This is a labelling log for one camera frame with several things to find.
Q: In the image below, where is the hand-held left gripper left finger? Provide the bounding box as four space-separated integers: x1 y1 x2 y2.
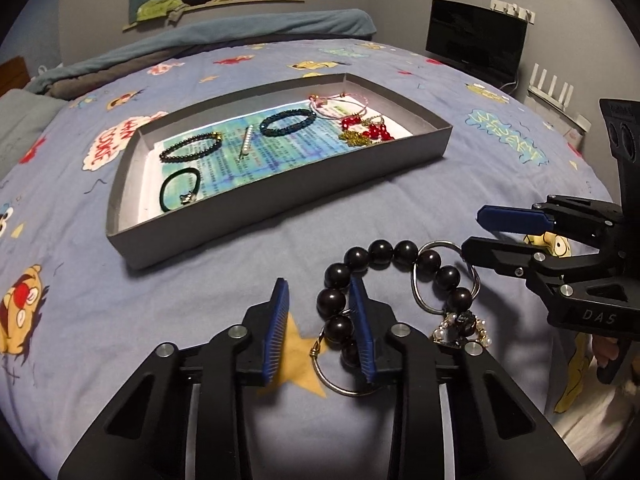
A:
57 277 291 480

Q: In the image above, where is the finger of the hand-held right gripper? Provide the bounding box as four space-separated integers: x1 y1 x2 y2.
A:
476 195 621 248
461 236 621 306

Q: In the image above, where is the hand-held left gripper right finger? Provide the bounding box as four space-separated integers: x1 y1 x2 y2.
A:
348 276 586 480

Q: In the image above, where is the silver bangle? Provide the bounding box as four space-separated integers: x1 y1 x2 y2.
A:
310 332 381 397
411 240 482 317

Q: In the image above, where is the pearl bracelet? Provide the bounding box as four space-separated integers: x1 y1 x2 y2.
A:
431 310 493 348

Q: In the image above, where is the large dark wooden bead bracelet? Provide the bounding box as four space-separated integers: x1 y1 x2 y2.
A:
316 240 473 367

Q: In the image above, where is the grey cardboard box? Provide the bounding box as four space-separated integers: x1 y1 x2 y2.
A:
105 72 453 271

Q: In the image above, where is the black cord bracelet silver charm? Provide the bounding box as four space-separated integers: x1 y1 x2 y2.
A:
159 168 202 212

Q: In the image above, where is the red bead bracelet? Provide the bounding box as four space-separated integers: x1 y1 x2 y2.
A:
341 115 396 142

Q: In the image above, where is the dark blue bead bracelet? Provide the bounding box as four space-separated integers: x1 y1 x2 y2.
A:
259 108 317 138

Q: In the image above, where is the small dark bead bracelet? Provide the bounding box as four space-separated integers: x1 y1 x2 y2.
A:
159 131 223 163

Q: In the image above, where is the pink cord bracelet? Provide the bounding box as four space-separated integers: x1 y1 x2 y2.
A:
308 91 371 121

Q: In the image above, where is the person's right hand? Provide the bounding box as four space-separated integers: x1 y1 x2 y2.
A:
593 334 622 362

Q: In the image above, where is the white router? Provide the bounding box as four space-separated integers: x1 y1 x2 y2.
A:
527 62 593 128

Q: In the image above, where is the blue cartoon printed bedsheet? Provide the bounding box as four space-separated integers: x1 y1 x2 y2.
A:
0 35 640 480

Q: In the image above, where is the printed paper sheet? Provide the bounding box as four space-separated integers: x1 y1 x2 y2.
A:
137 102 416 221

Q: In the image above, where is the black television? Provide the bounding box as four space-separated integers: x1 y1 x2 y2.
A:
425 0 528 86

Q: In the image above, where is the blue duvet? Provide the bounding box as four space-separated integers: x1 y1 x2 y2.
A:
37 8 377 91

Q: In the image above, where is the grey blanket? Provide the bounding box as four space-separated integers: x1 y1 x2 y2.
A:
45 35 301 96

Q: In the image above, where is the grey pillow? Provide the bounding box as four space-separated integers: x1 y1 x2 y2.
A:
0 87 68 181

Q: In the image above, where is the window sill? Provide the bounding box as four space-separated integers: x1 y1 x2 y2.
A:
122 0 307 32

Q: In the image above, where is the green cloth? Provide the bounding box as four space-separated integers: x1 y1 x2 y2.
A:
136 0 191 26

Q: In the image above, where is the wooden headboard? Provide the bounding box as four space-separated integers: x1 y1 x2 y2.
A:
0 56 30 98

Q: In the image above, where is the white wall hook rack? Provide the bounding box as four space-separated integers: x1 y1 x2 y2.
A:
490 0 537 25

